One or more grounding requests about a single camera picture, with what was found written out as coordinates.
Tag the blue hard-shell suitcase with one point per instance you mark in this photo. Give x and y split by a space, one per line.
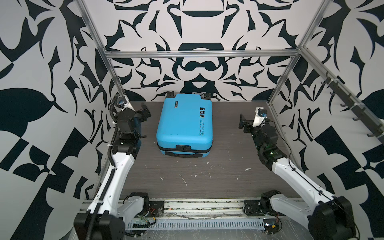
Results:
185 128

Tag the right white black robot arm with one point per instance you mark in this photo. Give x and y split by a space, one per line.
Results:
324 215

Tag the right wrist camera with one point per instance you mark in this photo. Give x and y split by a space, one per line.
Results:
261 114

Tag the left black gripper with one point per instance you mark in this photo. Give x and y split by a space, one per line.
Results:
143 116

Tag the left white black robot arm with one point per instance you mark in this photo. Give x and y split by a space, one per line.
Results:
105 219

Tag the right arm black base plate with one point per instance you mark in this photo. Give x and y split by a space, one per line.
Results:
258 208

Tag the black wall hook rack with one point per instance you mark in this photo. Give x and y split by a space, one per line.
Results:
351 102

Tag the aluminium frame rails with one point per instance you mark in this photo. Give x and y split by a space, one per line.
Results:
249 54

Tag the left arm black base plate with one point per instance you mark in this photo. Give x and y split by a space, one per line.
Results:
152 209

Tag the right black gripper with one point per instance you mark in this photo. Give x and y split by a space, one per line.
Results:
245 123

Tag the white slotted cable duct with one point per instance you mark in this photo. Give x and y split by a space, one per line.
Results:
201 224

